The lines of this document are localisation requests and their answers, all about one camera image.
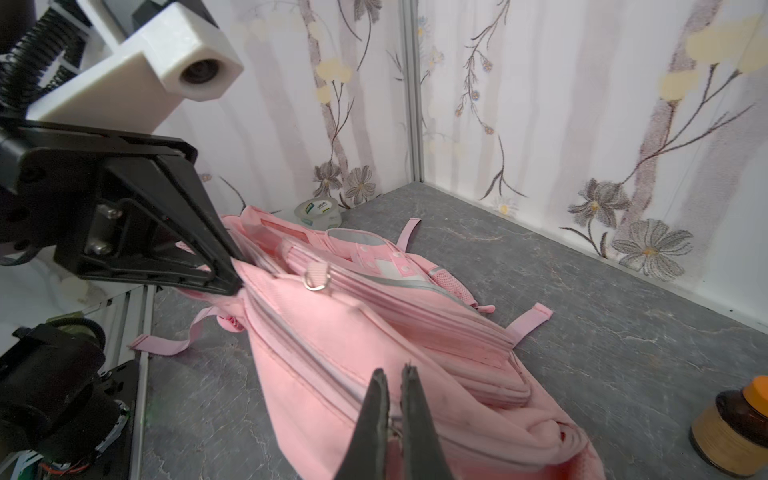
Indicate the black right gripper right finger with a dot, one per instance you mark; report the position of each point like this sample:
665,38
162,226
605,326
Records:
422,453

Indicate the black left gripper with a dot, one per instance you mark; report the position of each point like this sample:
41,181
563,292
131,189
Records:
144,219

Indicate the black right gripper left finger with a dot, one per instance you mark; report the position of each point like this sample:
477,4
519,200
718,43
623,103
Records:
366,455

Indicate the pink student backpack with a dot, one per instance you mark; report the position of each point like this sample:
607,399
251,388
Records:
325,309

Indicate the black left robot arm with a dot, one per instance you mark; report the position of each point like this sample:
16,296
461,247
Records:
56,399

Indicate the clear tape roll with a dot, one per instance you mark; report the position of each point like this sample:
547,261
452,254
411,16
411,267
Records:
319,214

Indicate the small brown orange-capped bottle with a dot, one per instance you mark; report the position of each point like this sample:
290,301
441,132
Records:
731,434

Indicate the aluminium mounting rail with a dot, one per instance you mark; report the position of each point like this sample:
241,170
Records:
124,318

